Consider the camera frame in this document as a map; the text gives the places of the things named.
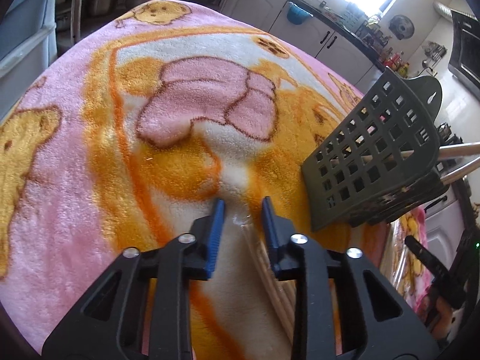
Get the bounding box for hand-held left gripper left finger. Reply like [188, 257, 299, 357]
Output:
[41, 199, 226, 360]

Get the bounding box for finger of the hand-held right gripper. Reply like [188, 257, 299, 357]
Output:
[404, 235, 455, 294]

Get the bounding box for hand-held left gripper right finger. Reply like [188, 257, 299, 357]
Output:
[261, 196, 440, 360]

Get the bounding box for clear plastic chopstick bag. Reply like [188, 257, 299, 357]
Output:
[232, 212, 299, 336]

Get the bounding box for wooden chopstick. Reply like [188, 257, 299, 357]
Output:
[440, 157, 480, 186]
[360, 142, 480, 166]

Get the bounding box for dark green perforated utensil basket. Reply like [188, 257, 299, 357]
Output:
[301, 67, 451, 232]

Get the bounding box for hanging kitchen utensils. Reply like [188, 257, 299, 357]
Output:
[421, 40, 449, 69]

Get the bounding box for pink bear printed blanket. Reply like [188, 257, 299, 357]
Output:
[0, 1, 432, 360]

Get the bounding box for gas stove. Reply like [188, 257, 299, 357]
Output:
[436, 121, 463, 148]

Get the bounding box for row of condiment bottles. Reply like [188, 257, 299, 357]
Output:
[382, 48, 410, 79]

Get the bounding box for white kitchen cabinets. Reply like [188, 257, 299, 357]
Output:
[219, 0, 380, 88]

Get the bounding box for black range hood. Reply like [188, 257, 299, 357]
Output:
[447, 8, 480, 88]

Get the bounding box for black kitchen countertop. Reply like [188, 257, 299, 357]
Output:
[232, 0, 389, 72]

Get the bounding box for blue hanging bin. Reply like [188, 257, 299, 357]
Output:
[286, 1, 314, 26]

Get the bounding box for steel pot with lid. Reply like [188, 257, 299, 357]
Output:
[85, 0, 121, 18]

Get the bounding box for stainless steel shelf rack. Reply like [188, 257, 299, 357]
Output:
[70, 0, 96, 43]

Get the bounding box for light blue plastic drawer cabinet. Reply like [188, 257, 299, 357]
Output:
[0, 0, 58, 96]

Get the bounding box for round wall vent cover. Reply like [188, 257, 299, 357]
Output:
[388, 14, 415, 41]

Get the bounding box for silver duct pipe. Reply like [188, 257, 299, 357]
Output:
[434, 1, 457, 20]

